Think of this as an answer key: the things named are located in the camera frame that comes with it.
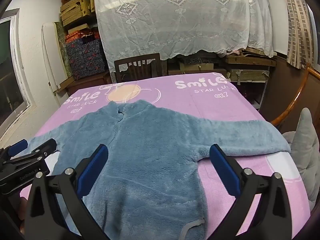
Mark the window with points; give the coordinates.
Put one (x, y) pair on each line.
(10, 75)

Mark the stack of orange boxes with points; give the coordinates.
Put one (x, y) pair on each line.
(80, 35)

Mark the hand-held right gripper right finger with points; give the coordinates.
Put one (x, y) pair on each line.
(225, 173)

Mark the checked curtain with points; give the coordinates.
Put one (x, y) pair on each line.
(297, 25)

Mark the green patterned panel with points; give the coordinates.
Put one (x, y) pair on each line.
(62, 47)

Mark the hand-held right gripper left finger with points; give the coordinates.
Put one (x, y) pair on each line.
(92, 168)

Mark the white board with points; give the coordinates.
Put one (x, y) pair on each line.
(51, 55)

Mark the stack of woven boxes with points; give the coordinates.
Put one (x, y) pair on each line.
(73, 11)

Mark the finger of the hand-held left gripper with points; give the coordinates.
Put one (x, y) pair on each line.
(42, 152)
(18, 147)

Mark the brown cabinet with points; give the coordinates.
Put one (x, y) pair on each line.
(87, 82)

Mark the dark wooden chair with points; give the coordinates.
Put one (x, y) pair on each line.
(155, 67)

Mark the stack of blue patterned boxes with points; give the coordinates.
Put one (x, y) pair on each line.
(85, 57)

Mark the blue fleece jacket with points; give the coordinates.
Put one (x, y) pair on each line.
(150, 155)

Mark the rattan chair rail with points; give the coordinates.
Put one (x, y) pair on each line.
(297, 97)

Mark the purple printed blanket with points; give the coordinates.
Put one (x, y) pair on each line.
(200, 100)

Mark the white lace cloth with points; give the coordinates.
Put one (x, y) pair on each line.
(175, 17)

